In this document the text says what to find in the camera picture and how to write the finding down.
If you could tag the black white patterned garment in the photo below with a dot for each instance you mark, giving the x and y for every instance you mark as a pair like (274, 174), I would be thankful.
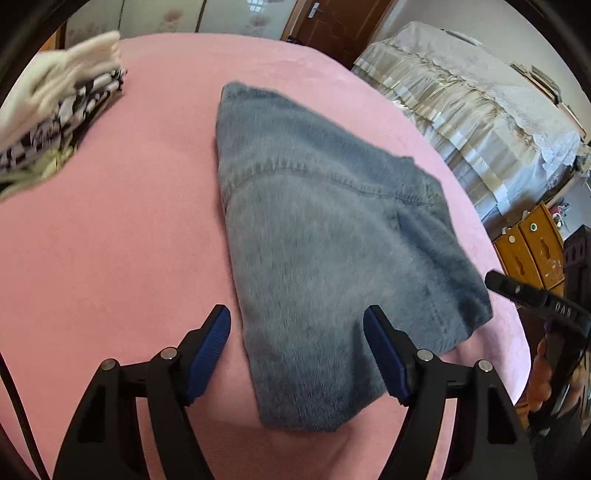
(78, 106)

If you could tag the beige cloth covered furniture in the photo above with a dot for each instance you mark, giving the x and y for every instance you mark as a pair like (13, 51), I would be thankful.
(461, 92)

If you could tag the person's right hand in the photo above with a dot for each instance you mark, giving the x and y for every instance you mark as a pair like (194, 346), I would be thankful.
(541, 378)

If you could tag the floral sliding door wardrobe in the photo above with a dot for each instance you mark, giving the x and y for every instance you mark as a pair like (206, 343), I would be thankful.
(161, 14)

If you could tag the yellow green garment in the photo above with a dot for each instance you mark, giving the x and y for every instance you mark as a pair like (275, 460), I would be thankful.
(51, 162)

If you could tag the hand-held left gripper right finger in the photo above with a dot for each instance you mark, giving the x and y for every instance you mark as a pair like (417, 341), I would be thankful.
(385, 355)

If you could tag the pink fleece blanket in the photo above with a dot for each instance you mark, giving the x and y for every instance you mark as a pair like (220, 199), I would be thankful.
(138, 207)

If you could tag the stacked flat boards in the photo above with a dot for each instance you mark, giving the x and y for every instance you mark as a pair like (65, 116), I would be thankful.
(538, 81)

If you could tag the blue denim jeans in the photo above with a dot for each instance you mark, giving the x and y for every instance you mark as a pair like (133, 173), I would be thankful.
(323, 230)

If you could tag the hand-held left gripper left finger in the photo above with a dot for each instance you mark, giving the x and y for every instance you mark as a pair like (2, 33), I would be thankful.
(210, 350)

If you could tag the brown wooden door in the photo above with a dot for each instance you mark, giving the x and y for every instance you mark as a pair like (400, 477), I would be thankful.
(341, 27)

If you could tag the yellow wooden cabinet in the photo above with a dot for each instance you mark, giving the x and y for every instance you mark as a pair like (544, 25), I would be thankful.
(531, 249)

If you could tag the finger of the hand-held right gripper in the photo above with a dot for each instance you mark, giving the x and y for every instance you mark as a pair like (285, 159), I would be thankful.
(512, 288)

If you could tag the dark wooden furniture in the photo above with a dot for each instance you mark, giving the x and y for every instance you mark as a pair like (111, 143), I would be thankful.
(578, 263)

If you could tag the white folded garment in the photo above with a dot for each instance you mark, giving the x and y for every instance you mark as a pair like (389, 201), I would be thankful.
(46, 87)

